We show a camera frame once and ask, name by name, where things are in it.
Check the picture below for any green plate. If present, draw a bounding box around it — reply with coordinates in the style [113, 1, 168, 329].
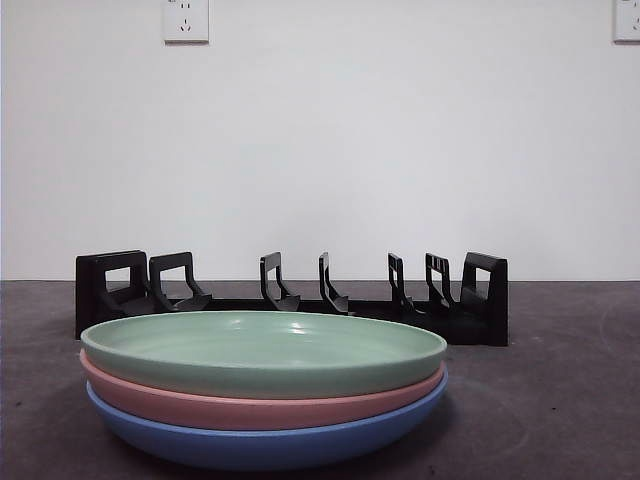
[79, 310, 448, 400]

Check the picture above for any pink plate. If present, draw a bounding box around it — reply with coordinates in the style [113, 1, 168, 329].
[79, 349, 448, 430]

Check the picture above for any blue plate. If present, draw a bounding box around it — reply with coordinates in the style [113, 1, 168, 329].
[85, 372, 450, 470]

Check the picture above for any black dish rack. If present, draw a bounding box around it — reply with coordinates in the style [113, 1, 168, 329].
[75, 250, 510, 348]

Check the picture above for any white wall socket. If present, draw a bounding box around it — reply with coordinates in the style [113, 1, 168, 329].
[613, 0, 640, 44]
[163, 0, 210, 45]

